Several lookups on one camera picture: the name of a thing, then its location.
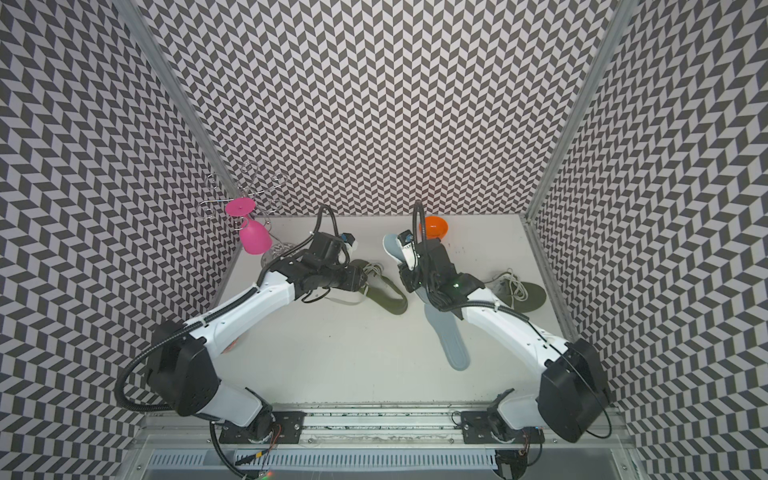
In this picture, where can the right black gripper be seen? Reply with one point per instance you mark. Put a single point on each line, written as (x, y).
(407, 276)

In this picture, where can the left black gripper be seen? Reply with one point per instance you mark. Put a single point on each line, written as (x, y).
(352, 280)

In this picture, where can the grey-blue insole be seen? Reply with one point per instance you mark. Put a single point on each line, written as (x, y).
(392, 248)
(449, 335)

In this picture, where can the olive green sandal with laces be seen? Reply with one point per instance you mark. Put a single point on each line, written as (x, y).
(378, 289)

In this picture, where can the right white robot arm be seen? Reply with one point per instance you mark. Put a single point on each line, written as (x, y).
(572, 391)

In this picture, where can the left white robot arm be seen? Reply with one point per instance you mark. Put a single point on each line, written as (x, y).
(177, 372)

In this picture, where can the orange bowl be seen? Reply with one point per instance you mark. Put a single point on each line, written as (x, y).
(435, 227)

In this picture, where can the pink plastic wine glass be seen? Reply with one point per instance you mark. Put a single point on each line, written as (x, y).
(253, 235)

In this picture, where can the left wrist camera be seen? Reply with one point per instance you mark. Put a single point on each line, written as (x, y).
(349, 241)

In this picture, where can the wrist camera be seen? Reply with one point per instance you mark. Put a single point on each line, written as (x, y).
(406, 240)
(349, 241)

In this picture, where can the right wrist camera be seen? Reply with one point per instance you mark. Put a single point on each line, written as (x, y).
(406, 240)

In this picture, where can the silver wire glass rack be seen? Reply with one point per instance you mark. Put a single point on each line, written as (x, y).
(212, 207)

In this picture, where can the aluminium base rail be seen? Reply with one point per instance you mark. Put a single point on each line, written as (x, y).
(380, 442)

